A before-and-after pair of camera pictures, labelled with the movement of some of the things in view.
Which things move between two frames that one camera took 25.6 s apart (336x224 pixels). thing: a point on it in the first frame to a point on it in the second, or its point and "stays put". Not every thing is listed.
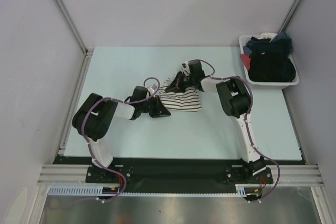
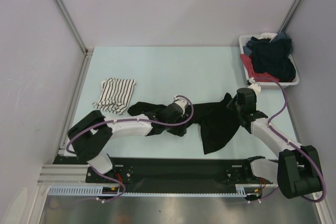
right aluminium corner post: [297, 2] stays put
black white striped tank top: [188, 100] to [115, 94]
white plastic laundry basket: [243, 41] stays put
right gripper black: [177, 85] to [231, 105]
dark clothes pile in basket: [268, 58] stays put
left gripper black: [159, 109] to [180, 130]
